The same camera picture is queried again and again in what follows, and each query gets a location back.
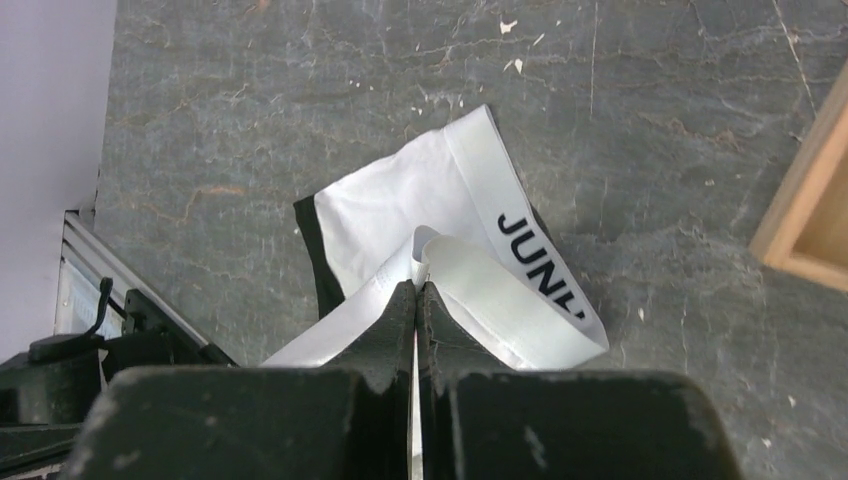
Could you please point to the wooden compartment tray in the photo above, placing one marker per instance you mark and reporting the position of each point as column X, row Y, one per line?
column 804, row 231

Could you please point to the white black garment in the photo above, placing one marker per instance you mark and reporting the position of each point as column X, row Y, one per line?
column 448, row 208

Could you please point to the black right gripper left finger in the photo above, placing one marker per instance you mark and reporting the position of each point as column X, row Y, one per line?
column 347, row 419

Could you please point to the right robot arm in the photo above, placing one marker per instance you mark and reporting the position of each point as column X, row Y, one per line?
column 48, row 391

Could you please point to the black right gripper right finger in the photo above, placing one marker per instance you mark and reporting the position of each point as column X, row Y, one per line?
column 483, row 420

